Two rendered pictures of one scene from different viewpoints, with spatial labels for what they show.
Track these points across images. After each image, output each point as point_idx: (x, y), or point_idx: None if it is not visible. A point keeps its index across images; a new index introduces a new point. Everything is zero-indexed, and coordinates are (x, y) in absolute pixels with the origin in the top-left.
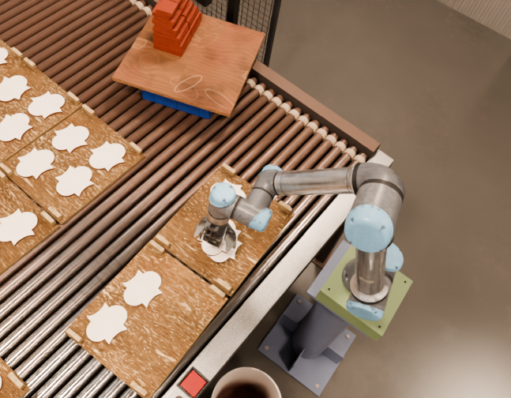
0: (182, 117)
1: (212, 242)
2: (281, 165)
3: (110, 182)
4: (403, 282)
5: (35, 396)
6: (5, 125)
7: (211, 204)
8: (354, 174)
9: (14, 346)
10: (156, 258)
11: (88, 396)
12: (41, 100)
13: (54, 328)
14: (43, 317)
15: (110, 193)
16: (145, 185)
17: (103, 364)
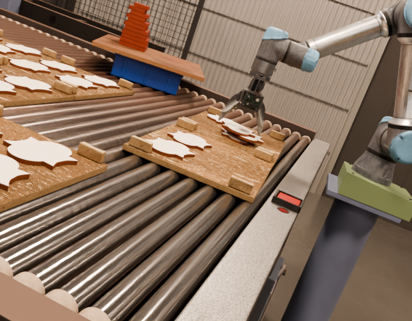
0: (150, 91)
1: (254, 102)
2: None
3: (112, 92)
4: (400, 187)
5: (116, 177)
6: None
7: (267, 41)
8: (383, 10)
9: None
10: (188, 132)
11: (181, 190)
12: (17, 46)
13: (104, 149)
14: (87, 140)
15: None
16: (144, 105)
17: (184, 169)
